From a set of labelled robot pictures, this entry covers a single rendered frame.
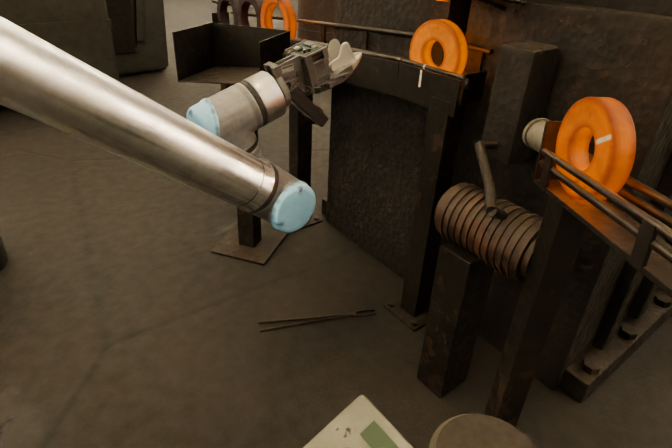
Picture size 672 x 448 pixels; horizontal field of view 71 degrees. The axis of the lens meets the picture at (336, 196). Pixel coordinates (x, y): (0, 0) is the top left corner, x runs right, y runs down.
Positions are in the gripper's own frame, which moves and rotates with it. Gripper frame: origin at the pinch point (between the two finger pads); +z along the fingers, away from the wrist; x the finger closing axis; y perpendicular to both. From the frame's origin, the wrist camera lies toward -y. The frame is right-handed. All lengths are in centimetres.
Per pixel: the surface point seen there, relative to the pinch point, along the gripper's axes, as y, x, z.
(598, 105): 1.2, -47.5, 5.7
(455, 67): -9.6, -7.2, 21.4
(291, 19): -10, 63, 22
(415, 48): -7.9, 5.5, 21.9
